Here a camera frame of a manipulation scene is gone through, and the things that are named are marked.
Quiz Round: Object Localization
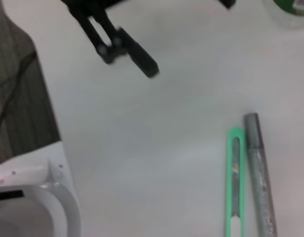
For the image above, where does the white robot torso base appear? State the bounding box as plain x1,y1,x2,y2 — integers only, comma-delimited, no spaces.
0,140,81,237

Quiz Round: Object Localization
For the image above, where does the clear water bottle green label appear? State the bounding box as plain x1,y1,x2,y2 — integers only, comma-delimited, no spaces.
263,0,304,30

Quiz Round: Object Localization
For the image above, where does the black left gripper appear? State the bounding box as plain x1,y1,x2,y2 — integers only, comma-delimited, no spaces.
62,0,160,79

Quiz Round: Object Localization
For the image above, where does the mint green utility knife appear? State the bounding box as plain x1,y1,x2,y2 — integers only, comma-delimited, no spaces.
225,126,247,237

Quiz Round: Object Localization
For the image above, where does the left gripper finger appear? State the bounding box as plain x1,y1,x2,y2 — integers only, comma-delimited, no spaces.
215,0,237,11

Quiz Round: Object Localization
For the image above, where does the silver glitter marker pen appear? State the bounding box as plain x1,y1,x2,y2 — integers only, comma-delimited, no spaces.
243,113,278,237

